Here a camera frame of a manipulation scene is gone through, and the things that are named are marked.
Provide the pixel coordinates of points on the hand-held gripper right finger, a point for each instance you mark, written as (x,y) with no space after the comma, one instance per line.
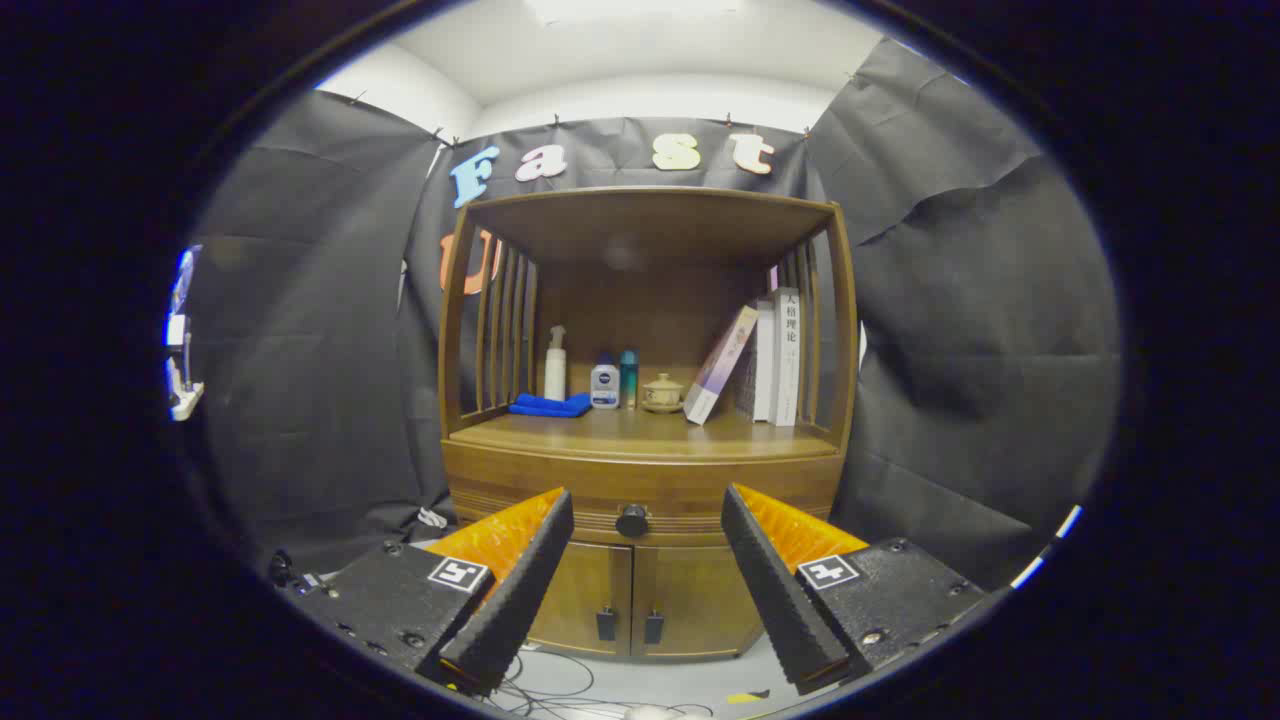
(775,590)

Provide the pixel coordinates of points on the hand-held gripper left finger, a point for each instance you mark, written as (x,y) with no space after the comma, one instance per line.
(520,590)

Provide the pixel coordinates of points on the black drawer knob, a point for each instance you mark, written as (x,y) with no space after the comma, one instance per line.
(632,521)

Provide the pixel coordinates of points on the wooden cabinet door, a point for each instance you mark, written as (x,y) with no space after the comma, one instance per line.
(590,590)
(690,595)

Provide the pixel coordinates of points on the wooden countertop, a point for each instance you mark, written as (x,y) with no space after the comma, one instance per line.
(640,430)

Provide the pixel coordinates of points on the brown wooden cabinet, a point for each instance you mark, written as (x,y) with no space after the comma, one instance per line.
(650,230)

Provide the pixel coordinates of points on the yellow tape strip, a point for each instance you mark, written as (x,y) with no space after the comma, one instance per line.
(748,696)

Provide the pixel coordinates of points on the pale rounded object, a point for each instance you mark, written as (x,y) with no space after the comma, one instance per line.
(650,713)

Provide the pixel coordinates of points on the folded blue cloth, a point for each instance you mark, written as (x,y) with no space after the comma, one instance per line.
(550,405)

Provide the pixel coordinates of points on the dark patterned book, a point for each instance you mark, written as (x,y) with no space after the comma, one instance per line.
(746,385)

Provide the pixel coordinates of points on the white pump bottle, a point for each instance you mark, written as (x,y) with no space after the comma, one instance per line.
(555,380)

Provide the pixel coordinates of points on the plain white book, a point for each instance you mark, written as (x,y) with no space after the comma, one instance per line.
(765,370)

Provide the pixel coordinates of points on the white book with black lettering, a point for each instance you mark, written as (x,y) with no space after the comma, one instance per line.
(787,370)

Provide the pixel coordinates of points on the white bottle with blue cap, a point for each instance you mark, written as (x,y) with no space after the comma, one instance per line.
(605,385)

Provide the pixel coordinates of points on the beige lidded tea cup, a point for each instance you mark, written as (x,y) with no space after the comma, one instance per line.
(662,392)

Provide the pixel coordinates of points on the pink and purple book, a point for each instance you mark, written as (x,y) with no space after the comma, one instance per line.
(720,365)

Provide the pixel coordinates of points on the slim teal bottle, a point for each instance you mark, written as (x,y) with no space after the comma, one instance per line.
(629,380)

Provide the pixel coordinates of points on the black backdrop cloth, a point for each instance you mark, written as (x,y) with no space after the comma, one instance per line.
(300,350)

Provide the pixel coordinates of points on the bright blue screen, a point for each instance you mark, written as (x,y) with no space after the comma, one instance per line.
(181,290)

